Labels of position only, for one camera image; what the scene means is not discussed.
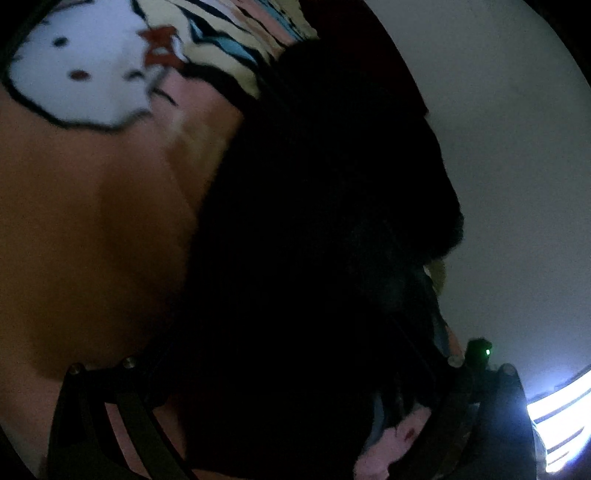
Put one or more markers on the bright window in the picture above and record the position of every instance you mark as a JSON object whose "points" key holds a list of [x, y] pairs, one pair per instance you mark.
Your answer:
{"points": [[558, 415]]}

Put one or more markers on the printed cartoon cat blanket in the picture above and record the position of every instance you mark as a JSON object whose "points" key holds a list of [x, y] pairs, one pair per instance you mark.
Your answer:
{"points": [[92, 230]]}

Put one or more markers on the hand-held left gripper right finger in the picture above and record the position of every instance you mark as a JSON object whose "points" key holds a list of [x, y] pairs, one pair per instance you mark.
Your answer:
{"points": [[457, 383]]}

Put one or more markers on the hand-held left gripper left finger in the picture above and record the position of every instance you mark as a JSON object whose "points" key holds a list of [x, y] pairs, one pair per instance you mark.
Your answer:
{"points": [[134, 401]]}

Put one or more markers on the dark red headboard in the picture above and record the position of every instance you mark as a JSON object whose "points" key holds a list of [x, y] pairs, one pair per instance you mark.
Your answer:
{"points": [[383, 55]]}

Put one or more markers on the black hooded jacket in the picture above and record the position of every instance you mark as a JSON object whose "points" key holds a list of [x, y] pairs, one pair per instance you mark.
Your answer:
{"points": [[300, 230]]}

